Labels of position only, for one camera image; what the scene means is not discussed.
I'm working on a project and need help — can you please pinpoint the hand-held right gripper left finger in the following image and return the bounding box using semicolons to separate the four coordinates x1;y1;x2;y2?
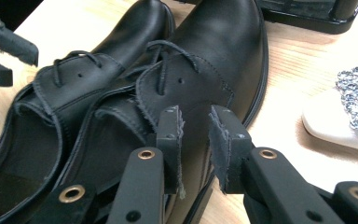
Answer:
155;105;186;200

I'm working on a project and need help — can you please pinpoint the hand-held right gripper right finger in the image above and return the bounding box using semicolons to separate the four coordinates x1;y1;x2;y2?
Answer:
208;104;254;195

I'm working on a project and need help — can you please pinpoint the black leather shoe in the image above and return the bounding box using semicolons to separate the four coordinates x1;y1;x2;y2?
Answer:
52;0;269;224
0;0;176;223

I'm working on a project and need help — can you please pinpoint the white heeled shoe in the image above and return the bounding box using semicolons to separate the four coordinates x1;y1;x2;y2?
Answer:
301;61;358;155

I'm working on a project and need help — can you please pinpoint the red and black shoe rack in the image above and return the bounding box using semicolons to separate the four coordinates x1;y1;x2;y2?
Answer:
255;0;358;35

